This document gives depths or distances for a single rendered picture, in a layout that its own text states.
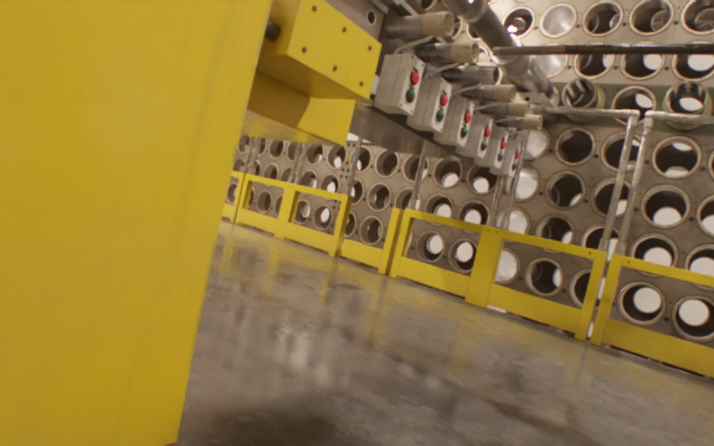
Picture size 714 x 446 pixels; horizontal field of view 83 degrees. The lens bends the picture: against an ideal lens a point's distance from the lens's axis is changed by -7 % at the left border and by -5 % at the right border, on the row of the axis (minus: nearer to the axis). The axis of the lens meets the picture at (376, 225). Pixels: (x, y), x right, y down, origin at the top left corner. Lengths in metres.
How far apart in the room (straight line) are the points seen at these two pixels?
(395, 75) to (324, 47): 0.62
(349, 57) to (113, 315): 0.45
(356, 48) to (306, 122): 0.17
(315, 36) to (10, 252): 0.42
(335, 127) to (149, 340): 0.49
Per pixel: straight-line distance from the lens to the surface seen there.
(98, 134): 0.47
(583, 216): 2.91
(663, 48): 1.23
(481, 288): 2.17
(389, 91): 1.21
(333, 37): 0.64
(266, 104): 0.72
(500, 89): 1.66
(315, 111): 0.79
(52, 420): 0.54
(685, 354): 2.03
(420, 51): 1.44
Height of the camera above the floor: 0.33
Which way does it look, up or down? 2 degrees down
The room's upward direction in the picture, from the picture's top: 13 degrees clockwise
